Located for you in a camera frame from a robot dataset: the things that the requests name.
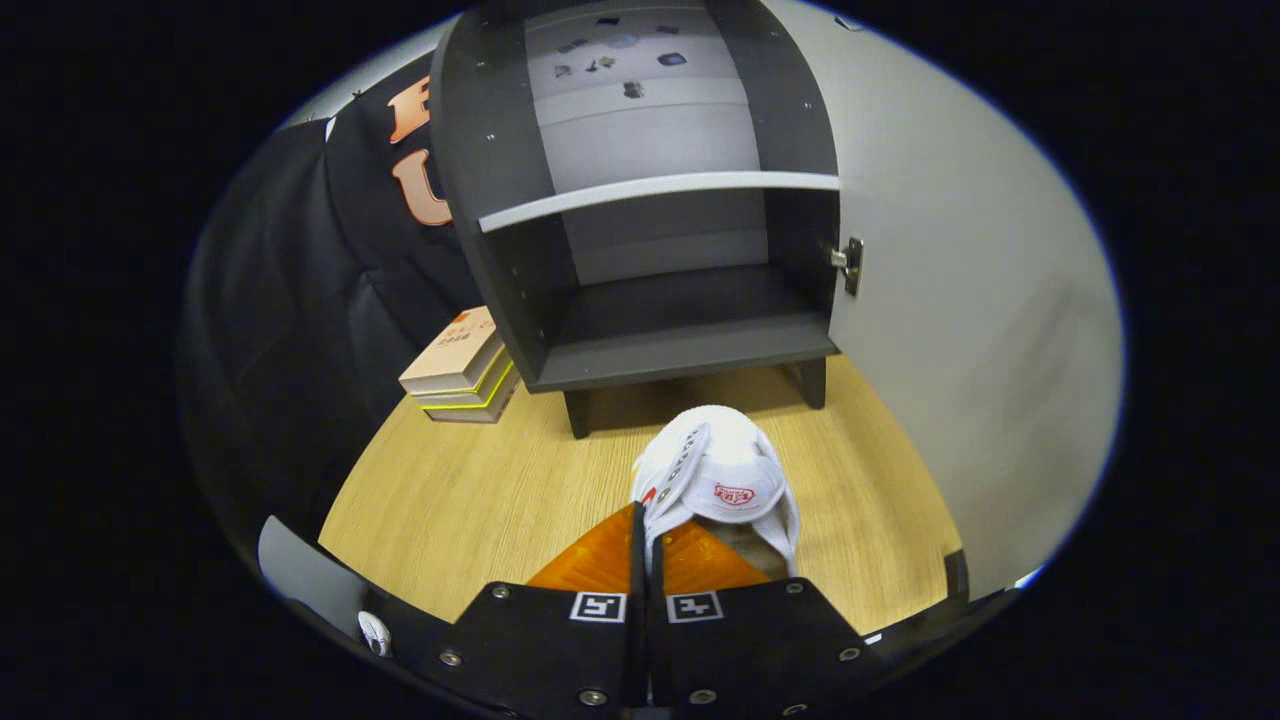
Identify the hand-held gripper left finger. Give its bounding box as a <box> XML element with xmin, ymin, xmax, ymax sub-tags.
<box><xmin>415</xmin><ymin>503</ymin><xmax>649</xmax><ymax>720</ymax></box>

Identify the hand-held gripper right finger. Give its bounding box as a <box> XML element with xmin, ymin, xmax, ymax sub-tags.
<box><xmin>645</xmin><ymin>520</ymin><xmax>886</xmax><ymax>720</ymax></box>

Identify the white shoe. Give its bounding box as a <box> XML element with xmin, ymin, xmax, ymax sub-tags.
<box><xmin>630</xmin><ymin>405</ymin><xmax>803</xmax><ymax>581</ymax></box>

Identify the dark grey shoe cabinet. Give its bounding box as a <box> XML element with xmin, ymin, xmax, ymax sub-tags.
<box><xmin>430</xmin><ymin>0</ymin><xmax>843</xmax><ymax>441</ymax></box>

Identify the beige shoe cabinet door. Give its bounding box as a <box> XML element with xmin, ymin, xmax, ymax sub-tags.
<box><xmin>765</xmin><ymin>0</ymin><xmax>1126</xmax><ymax>601</ymax></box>

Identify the metal door hinge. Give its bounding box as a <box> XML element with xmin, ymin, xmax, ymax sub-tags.
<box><xmin>828</xmin><ymin>236</ymin><xmax>865</xmax><ymax>298</ymax></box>

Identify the light cabinet shelf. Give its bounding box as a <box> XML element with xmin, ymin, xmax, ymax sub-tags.
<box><xmin>478</xmin><ymin>170</ymin><xmax>841</xmax><ymax>235</ymax></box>

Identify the yellow-edged book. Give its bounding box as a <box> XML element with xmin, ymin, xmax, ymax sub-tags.
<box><xmin>410</xmin><ymin>352</ymin><xmax>517</xmax><ymax>413</ymax></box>

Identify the beige book with orange corner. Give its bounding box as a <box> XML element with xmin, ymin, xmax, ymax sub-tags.
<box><xmin>398</xmin><ymin>305</ymin><xmax>506</xmax><ymax>395</ymax></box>

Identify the black backdrop cloth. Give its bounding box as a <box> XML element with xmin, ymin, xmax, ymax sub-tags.
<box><xmin>178</xmin><ymin>52</ymin><xmax>501</xmax><ymax>601</ymax></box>

